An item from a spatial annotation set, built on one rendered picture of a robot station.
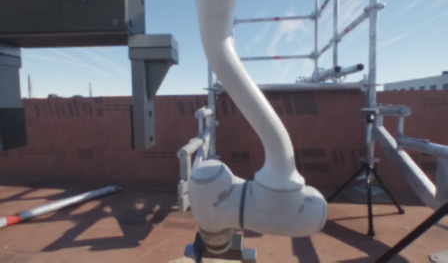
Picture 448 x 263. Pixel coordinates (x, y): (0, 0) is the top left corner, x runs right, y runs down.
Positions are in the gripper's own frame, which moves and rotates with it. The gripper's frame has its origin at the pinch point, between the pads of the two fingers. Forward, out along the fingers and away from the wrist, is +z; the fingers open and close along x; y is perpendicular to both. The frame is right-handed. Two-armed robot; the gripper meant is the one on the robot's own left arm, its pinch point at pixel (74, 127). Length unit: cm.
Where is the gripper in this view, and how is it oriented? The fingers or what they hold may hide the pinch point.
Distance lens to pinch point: 25.9
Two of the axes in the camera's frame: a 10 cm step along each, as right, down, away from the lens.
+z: 0.1, 10.0, 0.8
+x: -10.0, 0.1, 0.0
